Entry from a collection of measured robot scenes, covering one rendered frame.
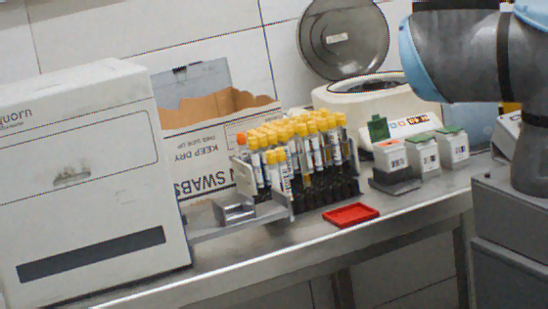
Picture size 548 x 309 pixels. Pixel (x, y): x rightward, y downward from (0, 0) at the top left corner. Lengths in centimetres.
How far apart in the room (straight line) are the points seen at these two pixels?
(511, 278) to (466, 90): 25
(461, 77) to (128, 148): 45
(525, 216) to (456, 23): 25
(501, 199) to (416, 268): 112
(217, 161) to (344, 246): 36
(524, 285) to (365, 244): 30
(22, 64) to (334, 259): 82
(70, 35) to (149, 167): 66
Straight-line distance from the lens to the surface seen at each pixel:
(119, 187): 108
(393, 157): 128
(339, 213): 123
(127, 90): 106
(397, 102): 154
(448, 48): 95
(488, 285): 106
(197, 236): 113
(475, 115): 145
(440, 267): 215
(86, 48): 169
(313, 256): 115
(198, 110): 168
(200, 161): 141
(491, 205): 102
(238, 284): 112
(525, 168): 97
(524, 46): 93
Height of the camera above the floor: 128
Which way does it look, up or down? 14 degrees down
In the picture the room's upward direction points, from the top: 11 degrees counter-clockwise
